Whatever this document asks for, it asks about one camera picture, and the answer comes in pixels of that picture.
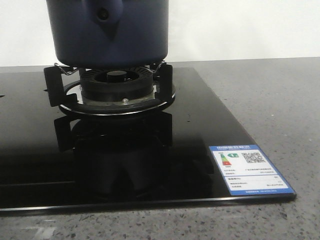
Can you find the dark blue cooking pot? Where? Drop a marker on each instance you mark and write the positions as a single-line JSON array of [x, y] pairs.
[[97, 34]]

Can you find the right black pot support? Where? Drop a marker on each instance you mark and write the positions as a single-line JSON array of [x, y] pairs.
[[70, 100]]

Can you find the black glass gas stove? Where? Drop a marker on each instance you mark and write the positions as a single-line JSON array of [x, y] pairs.
[[51, 163]]

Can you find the blue energy label sticker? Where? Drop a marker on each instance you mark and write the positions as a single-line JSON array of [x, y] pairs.
[[247, 171]]

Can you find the right gas burner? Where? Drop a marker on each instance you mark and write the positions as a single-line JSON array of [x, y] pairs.
[[113, 85]]

